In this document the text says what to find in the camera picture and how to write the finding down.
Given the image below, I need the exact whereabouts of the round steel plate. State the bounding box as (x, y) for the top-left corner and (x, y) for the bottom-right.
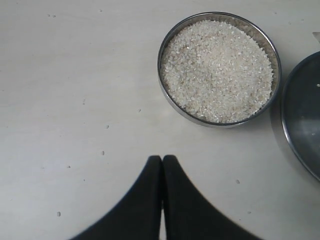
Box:
(280, 52), (320, 180)

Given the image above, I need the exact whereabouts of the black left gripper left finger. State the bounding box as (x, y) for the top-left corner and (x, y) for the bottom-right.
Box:
(73, 155), (162, 240)

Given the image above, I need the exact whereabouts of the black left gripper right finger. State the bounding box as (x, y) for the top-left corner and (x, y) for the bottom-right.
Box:
(162, 155), (259, 240)

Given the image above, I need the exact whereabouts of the steel bowl of rice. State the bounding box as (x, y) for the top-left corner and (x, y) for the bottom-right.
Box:
(157, 11), (282, 128)

